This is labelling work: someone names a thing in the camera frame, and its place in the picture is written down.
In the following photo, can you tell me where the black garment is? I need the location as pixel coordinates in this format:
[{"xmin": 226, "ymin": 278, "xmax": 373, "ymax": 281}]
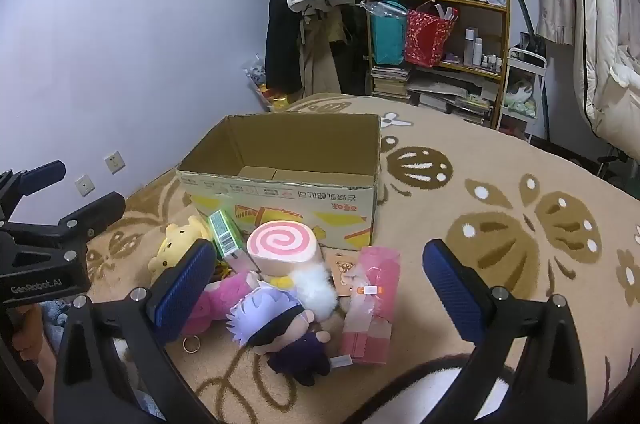
[{"xmin": 340, "ymin": 0, "xmax": 373, "ymax": 95}]

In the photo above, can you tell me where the person's left hand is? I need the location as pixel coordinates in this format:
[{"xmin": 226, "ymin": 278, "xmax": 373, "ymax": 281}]
[{"xmin": 7, "ymin": 304, "xmax": 63, "ymax": 380}]

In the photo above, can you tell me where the white fluffy plush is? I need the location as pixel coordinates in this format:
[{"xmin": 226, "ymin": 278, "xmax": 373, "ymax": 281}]
[{"xmin": 280, "ymin": 261, "xmax": 340, "ymax": 320}]

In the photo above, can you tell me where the pink fluffy plush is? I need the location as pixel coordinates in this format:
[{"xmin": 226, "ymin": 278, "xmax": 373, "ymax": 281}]
[{"xmin": 182, "ymin": 269, "xmax": 261, "ymax": 353}]

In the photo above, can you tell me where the stack of books and papers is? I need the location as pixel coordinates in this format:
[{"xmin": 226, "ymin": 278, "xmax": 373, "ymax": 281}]
[{"xmin": 407, "ymin": 77, "xmax": 493, "ymax": 125}]

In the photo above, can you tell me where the lavender-haired doll plush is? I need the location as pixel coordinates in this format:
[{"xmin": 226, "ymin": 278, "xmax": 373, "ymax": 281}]
[{"xmin": 226, "ymin": 287, "xmax": 343, "ymax": 387}]

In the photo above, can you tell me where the pink swirl roll plush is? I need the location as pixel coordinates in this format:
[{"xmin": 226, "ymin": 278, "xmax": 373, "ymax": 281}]
[{"xmin": 246, "ymin": 220, "xmax": 328, "ymax": 282}]

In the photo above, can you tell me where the black coat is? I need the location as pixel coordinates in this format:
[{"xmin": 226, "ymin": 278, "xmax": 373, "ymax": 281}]
[{"xmin": 264, "ymin": 0, "xmax": 303, "ymax": 98}]

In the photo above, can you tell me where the colourful plastic bag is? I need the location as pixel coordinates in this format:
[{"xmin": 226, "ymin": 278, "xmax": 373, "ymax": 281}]
[{"xmin": 242, "ymin": 54, "xmax": 291, "ymax": 110}]

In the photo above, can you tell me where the pink gift packet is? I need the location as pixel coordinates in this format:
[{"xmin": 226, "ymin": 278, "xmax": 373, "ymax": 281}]
[{"xmin": 340, "ymin": 245, "xmax": 402, "ymax": 365}]

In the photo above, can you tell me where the brown card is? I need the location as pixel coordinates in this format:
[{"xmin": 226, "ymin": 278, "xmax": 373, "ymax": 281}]
[{"xmin": 327, "ymin": 251, "xmax": 363, "ymax": 300}]

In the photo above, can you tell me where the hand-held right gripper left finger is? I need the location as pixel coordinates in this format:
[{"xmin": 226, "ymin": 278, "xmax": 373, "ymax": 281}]
[{"xmin": 52, "ymin": 238, "xmax": 217, "ymax": 424}]

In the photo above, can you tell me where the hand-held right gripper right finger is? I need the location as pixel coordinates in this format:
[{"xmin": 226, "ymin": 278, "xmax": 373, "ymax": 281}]
[{"xmin": 422, "ymin": 238, "xmax": 588, "ymax": 424}]

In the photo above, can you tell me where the brown cardboard box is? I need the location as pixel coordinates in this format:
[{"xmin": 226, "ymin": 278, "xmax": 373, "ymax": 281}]
[{"xmin": 176, "ymin": 113, "xmax": 383, "ymax": 255}]

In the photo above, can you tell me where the white cart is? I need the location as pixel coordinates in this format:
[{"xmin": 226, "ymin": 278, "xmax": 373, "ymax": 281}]
[{"xmin": 500, "ymin": 47, "xmax": 548, "ymax": 140}]

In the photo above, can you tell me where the red bag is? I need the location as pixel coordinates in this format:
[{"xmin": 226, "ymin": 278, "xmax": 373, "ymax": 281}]
[{"xmin": 404, "ymin": 2, "xmax": 458, "ymax": 68}]

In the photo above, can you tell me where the teal bag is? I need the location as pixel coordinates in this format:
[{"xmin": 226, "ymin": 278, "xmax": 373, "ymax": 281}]
[{"xmin": 370, "ymin": 2, "xmax": 408, "ymax": 66}]

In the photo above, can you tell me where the yellow bear plush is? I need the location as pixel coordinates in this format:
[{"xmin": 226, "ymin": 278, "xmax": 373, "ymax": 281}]
[{"xmin": 148, "ymin": 215, "xmax": 213, "ymax": 280}]

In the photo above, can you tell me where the white dark-edged fleece cloth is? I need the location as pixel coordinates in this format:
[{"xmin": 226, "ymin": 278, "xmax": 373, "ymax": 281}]
[{"xmin": 345, "ymin": 353, "xmax": 506, "ymax": 424}]

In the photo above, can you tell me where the beige coat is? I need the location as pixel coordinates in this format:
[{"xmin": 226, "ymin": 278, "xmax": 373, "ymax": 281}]
[{"xmin": 299, "ymin": 7, "xmax": 351, "ymax": 98}]

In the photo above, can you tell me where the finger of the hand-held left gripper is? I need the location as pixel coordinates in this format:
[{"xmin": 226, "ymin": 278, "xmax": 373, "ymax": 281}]
[
  {"xmin": 0, "ymin": 193, "xmax": 126, "ymax": 257},
  {"xmin": 0, "ymin": 160, "xmax": 67, "ymax": 225}
]

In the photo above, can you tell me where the white duvet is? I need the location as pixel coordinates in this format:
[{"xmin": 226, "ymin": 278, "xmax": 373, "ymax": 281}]
[{"xmin": 570, "ymin": 0, "xmax": 640, "ymax": 155}]

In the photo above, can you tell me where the pale green cloth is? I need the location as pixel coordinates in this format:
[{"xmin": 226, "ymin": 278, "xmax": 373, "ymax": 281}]
[{"xmin": 502, "ymin": 97, "xmax": 536, "ymax": 117}]

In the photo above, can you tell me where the wooden shelf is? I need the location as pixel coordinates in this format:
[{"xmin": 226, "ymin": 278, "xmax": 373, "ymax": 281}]
[{"xmin": 362, "ymin": 0, "xmax": 513, "ymax": 130}]

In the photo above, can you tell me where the green carton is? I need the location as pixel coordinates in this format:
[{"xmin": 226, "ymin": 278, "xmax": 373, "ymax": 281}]
[{"xmin": 207, "ymin": 210, "xmax": 261, "ymax": 275}]

